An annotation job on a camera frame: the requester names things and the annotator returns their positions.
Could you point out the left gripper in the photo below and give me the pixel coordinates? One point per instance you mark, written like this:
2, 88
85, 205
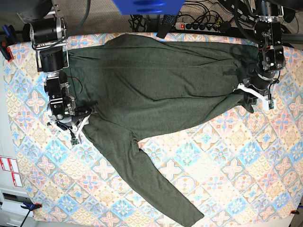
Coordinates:
257, 86

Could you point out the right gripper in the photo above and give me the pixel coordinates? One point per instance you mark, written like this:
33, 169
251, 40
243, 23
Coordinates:
71, 123

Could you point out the dark green long-sleeve shirt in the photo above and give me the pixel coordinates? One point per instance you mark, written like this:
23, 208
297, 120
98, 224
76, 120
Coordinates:
140, 88

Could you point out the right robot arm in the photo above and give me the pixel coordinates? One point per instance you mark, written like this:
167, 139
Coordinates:
47, 32

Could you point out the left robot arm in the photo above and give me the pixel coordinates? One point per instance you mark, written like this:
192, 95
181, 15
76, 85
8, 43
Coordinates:
268, 37

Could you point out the red white label stickers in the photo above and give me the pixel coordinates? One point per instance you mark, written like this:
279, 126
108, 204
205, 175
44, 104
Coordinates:
9, 172

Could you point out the patterned pastel tablecloth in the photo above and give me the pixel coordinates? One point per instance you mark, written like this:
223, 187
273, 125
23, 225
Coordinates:
239, 168

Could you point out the black power strip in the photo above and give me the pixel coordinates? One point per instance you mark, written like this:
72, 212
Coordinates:
199, 27

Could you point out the blue clamp bottom left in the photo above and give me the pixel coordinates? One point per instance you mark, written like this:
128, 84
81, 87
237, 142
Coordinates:
30, 207

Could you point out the blue clamp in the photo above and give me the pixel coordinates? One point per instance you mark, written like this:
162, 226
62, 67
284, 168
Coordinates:
30, 207
4, 45

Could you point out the black remote control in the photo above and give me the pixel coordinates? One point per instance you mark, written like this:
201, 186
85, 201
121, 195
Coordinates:
167, 23

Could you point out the blue clamp top left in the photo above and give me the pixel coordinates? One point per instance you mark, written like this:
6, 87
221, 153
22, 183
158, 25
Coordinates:
4, 45

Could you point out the blue plastic box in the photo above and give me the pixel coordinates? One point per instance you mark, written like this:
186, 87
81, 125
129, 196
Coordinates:
145, 7

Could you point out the red clamp bottom right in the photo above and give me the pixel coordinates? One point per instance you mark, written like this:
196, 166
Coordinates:
295, 212

